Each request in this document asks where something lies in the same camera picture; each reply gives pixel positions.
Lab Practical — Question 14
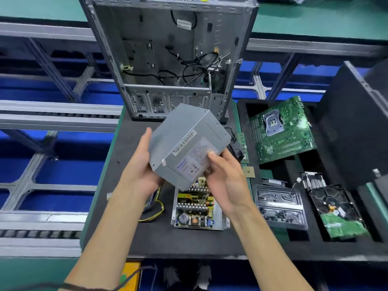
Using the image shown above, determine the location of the green memory stick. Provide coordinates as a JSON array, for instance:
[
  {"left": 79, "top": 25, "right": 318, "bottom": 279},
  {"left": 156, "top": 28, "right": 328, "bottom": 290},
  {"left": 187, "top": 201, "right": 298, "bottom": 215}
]
[{"left": 236, "top": 133, "right": 249, "bottom": 165}]

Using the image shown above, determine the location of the person's left forearm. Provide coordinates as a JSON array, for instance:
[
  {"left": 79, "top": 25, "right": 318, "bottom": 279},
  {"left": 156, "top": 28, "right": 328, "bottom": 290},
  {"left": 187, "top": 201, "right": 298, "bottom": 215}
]
[{"left": 57, "top": 194, "right": 155, "bottom": 291}]

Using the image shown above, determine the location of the grey power supply cover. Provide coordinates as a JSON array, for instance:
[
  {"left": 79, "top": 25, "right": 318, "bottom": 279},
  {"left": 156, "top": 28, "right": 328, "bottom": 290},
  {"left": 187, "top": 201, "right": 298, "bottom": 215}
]
[{"left": 148, "top": 104, "right": 232, "bottom": 192}]

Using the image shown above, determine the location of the aluminium conveyor frame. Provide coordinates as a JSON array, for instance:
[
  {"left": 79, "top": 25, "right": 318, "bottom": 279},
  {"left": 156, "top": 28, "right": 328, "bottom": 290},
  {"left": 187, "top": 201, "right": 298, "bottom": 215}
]
[{"left": 0, "top": 15, "right": 388, "bottom": 258}]

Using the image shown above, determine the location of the person's left shoe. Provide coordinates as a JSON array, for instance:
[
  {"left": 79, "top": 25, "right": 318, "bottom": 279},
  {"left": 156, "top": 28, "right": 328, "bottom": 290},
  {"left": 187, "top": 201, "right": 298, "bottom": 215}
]
[{"left": 162, "top": 266, "right": 180, "bottom": 290}]

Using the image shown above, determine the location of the black foam parts tray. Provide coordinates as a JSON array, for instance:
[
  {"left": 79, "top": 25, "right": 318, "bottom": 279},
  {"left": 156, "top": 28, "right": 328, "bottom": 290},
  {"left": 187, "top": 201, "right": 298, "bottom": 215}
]
[{"left": 236, "top": 60, "right": 388, "bottom": 262}]

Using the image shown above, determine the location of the person's left hand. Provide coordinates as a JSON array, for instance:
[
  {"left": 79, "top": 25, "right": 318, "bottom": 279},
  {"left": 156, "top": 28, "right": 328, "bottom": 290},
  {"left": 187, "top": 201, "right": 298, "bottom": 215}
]
[{"left": 118, "top": 127, "right": 164, "bottom": 205}]

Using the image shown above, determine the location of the clear plastic screw tray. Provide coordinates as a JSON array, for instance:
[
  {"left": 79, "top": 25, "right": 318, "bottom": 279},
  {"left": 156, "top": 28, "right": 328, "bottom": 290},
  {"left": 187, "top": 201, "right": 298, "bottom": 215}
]
[{"left": 251, "top": 181, "right": 309, "bottom": 232}]

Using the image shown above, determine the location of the black foam work mat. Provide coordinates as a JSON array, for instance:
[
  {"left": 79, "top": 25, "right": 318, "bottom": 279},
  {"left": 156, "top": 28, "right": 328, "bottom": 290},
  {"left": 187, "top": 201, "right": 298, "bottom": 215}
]
[{"left": 80, "top": 106, "right": 257, "bottom": 259}]

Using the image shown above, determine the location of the silver computer tower chassis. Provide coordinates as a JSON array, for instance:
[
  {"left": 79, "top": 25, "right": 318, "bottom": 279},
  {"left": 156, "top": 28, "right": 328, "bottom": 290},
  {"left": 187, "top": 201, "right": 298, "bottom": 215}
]
[{"left": 78, "top": 0, "right": 259, "bottom": 122}]

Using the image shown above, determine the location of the thin black cable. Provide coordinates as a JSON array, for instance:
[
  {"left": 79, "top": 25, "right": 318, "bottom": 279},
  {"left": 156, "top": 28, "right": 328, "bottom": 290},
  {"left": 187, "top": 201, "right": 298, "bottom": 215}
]
[{"left": 61, "top": 264, "right": 160, "bottom": 291}]

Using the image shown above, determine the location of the person's right shoe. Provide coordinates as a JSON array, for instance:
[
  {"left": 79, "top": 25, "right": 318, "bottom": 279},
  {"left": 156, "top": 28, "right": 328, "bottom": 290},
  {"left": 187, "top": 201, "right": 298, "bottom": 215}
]
[{"left": 195, "top": 264, "right": 212, "bottom": 290}]

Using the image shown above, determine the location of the person's right hand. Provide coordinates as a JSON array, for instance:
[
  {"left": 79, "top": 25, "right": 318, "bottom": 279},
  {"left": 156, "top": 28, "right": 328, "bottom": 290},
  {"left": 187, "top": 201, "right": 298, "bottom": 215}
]
[{"left": 205, "top": 148, "right": 257, "bottom": 219}]

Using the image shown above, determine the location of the silver heatsink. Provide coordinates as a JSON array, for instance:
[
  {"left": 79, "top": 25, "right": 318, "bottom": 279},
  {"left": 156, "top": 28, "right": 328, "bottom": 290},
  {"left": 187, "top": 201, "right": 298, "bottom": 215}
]
[{"left": 300, "top": 172, "right": 328, "bottom": 192}]

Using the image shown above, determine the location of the power supply metal base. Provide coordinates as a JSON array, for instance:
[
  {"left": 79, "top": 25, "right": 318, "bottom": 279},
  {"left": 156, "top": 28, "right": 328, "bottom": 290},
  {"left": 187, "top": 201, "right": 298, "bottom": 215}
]
[{"left": 171, "top": 183, "right": 232, "bottom": 232}]

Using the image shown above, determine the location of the person's shoe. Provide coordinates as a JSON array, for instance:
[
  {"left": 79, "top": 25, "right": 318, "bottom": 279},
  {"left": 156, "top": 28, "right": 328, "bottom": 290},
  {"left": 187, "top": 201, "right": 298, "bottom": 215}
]
[
  {"left": 195, "top": 264, "right": 212, "bottom": 290},
  {"left": 162, "top": 266, "right": 180, "bottom": 290}
]

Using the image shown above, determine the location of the green motherboard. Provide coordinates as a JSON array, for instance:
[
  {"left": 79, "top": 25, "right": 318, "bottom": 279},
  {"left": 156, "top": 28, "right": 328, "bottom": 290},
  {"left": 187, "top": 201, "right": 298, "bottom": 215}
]
[{"left": 249, "top": 95, "right": 318, "bottom": 165}]

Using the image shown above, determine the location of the person's right forearm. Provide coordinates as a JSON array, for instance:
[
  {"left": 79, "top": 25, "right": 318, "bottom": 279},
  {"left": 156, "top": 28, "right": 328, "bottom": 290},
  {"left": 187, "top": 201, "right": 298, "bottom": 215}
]
[{"left": 230, "top": 206, "right": 316, "bottom": 291}]

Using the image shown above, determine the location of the black hard disk drive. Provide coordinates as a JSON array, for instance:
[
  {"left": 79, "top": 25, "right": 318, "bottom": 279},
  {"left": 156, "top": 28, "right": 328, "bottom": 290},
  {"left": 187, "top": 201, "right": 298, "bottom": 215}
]
[{"left": 306, "top": 183, "right": 371, "bottom": 240}]

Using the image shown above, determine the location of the yellow button box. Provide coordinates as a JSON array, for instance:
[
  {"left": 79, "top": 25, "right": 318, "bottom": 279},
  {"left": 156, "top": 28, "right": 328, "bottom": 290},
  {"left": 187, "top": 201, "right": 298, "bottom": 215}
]
[{"left": 117, "top": 261, "right": 142, "bottom": 291}]

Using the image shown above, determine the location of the black cooling fan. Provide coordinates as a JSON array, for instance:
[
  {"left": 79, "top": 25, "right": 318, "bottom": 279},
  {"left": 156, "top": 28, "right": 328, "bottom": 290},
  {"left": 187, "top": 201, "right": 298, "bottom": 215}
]
[{"left": 224, "top": 126, "right": 246, "bottom": 162}]

